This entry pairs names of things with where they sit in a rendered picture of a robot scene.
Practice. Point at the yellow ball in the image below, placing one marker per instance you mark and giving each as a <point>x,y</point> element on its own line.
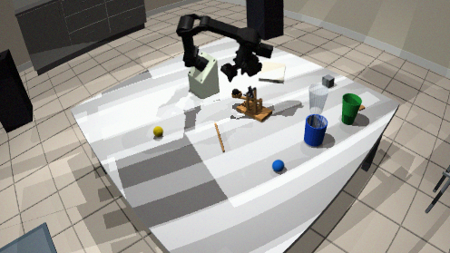
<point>158,132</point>

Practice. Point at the blue ball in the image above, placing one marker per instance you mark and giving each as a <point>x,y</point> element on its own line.
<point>278,165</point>

